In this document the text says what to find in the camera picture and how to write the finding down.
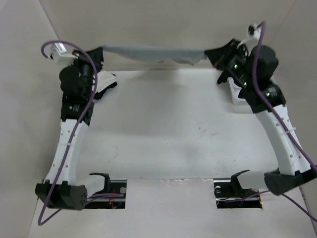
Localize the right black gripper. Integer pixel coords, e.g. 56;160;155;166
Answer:
205;38;254;88

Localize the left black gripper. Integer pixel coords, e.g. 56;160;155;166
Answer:
69;47;105;98

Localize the grey tank top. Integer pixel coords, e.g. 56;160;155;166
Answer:
102;45;207;65

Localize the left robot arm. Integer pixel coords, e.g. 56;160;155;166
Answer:
35;45;111;210

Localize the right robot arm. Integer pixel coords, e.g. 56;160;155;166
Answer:
204;39;317;195

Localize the black tank top in basket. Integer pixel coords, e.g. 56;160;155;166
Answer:
217;71;230;85

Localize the folded white tank top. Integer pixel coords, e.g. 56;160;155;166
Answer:
96;71;117;93

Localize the white plastic laundry basket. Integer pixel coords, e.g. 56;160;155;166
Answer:
227;77;247;106

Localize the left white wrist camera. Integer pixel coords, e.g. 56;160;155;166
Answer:
50;42;77;65

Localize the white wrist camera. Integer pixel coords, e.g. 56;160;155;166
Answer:
50;42;77;65
238;23;262;47

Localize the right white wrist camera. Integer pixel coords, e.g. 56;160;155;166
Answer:
238;23;262;47

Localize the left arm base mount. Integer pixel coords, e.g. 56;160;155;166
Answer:
84;180;127;209

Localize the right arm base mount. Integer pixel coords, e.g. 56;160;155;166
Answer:
213;179;262;209

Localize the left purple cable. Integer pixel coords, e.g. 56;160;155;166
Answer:
37;41;124;226

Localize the purple cable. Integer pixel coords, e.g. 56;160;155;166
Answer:
37;41;124;226
237;21;317;223

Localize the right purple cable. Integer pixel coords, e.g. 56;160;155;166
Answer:
237;21;317;223

